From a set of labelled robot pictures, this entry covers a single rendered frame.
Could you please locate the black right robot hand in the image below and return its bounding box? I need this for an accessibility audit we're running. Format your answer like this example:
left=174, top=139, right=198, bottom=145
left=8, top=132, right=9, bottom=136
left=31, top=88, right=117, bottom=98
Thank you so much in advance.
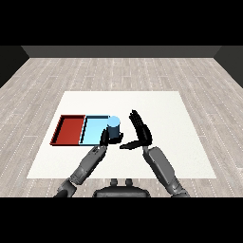
left=119, top=109, right=153, bottom=150

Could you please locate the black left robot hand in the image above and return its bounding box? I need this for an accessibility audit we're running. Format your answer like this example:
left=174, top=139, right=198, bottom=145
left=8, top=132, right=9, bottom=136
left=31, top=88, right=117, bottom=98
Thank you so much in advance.
left=99, top=128, right=124, bottom=147

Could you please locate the blue can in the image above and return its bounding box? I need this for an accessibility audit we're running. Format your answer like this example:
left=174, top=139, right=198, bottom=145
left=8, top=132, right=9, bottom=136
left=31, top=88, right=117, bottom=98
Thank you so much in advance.
left=106, top=115, right=122, bottom=140

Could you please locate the light blue shallow open box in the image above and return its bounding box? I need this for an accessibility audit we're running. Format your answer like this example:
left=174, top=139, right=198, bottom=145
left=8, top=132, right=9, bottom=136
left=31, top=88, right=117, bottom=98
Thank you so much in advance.
left=78, top=114, right=111, bottom=146

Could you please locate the red shallow open box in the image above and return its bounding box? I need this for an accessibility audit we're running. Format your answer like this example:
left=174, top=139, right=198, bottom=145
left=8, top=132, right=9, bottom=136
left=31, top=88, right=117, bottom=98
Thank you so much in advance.
left=49, top=114, right=87, bottom=147

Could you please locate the dark grey robot body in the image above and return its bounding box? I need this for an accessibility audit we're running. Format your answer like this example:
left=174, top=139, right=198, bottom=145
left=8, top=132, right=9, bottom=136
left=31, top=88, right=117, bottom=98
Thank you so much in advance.
left=92, top=178, right=152, bottom=198

